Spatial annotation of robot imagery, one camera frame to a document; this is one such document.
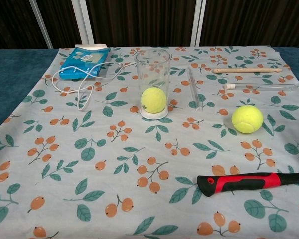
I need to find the glass test tube with cork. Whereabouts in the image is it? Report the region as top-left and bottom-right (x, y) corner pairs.
(223, 83), (299, 91)

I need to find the floral print tablecloth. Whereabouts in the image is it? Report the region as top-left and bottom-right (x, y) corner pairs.
(0, 46), (299, 239)

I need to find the wooden drumstick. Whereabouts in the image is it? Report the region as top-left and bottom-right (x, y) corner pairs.
(212, 67), (283, 74)

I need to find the clear plastic ball tube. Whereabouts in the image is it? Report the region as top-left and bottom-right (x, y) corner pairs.
(136, 48), (170, 120)

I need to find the white frame post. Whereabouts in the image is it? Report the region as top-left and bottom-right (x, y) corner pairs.
(28, 0), (54, 49)
(190, 0), (207, 47)
(71, 0), (95, 47)

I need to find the white flat object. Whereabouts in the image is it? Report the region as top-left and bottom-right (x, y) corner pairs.
(74, 44), (108, 51)

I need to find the yellow tennis ball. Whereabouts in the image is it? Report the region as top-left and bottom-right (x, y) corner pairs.
(231, 105), (264, 133)
(141, 87), (167, 113)

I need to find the blue cardboard box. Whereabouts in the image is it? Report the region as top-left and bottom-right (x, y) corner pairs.
(59, 47), (111, 81)

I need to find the clear acrylic bar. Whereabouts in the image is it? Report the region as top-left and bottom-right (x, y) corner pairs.
(187, 67), (203, 111)

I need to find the white cable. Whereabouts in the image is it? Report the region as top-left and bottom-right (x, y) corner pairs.
(51, 61), (137, 111)

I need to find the red black handled hammer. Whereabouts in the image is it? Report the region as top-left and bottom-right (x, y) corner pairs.
(196, 172), (299, 198)

